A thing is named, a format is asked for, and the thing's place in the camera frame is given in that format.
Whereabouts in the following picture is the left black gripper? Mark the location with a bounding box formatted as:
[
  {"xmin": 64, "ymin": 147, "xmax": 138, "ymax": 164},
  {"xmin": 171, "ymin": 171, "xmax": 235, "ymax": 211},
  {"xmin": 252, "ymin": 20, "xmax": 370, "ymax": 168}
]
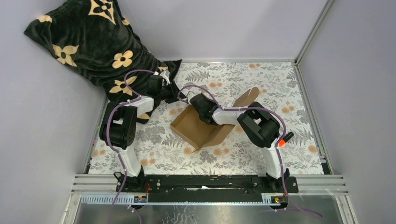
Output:
[{"xmin": 157, "ymin": 80, "xmax": 185, "ymax": 104}]

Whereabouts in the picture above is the brown cardboard box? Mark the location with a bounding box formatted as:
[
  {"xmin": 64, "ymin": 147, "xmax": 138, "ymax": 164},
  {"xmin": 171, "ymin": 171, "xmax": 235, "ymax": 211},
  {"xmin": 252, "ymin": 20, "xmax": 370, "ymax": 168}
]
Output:
[{"xmin": 170, "ymin": 87, "xmax": 259, "ymax": 151}]

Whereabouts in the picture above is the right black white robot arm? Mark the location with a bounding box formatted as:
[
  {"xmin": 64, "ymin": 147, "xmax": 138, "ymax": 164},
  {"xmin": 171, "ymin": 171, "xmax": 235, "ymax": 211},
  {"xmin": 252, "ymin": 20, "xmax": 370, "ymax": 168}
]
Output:
[{"xmin": 189, "ymin": 93, "xmax": 294, "ymax": 192}]

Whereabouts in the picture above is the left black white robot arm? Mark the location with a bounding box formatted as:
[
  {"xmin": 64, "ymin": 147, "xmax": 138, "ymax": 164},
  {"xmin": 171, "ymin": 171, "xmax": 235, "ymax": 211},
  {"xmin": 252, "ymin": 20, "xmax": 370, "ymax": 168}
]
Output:
[{"xmin": 99, "ymin": 70, "xmax": 186, "ymax": 192}]

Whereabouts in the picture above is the black orange-tipped marker pen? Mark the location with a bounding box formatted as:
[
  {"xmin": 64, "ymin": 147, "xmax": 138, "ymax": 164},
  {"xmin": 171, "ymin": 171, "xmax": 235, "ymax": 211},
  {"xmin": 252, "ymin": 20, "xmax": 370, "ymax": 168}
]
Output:
[{"xmin": 279, "ymin": 132, "xmax": 294, "ymax": 147}]

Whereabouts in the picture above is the black floral plush blanket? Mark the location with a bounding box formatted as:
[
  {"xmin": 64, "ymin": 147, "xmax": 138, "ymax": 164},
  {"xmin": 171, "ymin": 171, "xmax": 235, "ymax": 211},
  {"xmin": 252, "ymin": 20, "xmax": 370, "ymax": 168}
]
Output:
[{"xmin": 23, "ymin": 0, "xmax": 183, "ymax": 124}]

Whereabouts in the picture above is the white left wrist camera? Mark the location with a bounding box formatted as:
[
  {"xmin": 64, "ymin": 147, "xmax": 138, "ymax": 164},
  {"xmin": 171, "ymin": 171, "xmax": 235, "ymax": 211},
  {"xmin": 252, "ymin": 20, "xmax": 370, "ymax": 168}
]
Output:
[{"xmin": 154, "ymin": 70, "xmax": 171, "ymax": 85}]

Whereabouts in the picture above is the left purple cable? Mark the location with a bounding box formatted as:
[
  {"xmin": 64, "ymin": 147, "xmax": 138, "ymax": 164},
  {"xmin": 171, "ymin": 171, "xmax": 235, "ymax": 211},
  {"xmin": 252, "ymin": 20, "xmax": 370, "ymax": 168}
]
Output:
[{"xmin": 106, "ymin": 69, "xmax": 162, "ymax": 224}]

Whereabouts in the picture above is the purple cable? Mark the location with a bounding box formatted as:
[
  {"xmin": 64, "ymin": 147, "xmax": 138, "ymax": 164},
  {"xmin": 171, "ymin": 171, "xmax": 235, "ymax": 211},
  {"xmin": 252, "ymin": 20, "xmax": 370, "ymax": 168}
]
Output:
[
  {"xmin": 106, "ymin": 69, "xmax": 162, "ymax": 224},
  {"xmin": 177, "ymin": 84, "xmax": 324, "ymax": 220}
]

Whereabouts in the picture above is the aluminium frame rail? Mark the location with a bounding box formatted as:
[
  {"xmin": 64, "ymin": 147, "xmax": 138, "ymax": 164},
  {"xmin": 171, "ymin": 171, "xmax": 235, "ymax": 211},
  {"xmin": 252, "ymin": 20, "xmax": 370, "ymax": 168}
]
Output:
[{"xmin": 62, "ymin": 173, "xmax": 357, "ymax": 224}]

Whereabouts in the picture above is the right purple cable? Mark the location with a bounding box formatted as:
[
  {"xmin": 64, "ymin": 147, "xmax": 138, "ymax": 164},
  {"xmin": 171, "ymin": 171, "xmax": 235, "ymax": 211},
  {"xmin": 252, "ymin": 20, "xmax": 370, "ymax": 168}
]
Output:
[{"xmin": 177, "ymin": 84, "xmax": 324, "ymax": 220}]

